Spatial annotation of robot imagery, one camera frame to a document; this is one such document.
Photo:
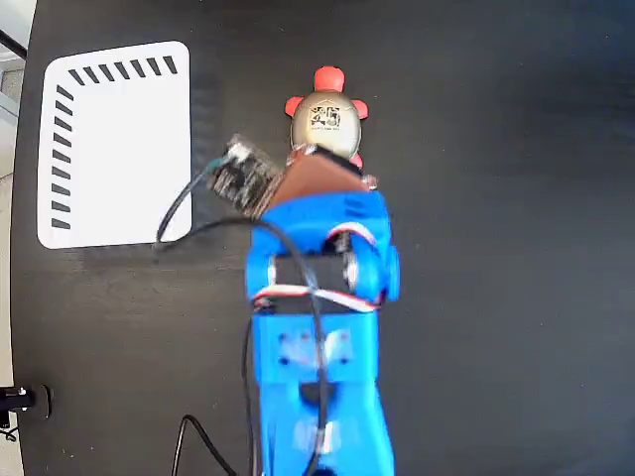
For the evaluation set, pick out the red and grey turtle toy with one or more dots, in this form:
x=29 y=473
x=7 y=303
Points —
x=325 y=124

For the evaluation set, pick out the black diagonal bar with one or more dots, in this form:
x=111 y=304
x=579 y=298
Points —
x=12 y=43

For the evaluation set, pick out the white rectangular tray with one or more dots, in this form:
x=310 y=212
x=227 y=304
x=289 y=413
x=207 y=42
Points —
x=119 y=158

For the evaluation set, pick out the black table clamp mount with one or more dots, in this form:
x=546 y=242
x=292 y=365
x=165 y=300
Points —
x=22 y=398

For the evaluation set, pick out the brown gripper with motor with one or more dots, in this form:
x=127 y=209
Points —
x=321 y=179

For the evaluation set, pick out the bare camera circuit board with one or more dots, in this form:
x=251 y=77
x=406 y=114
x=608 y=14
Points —
x=243 y=178

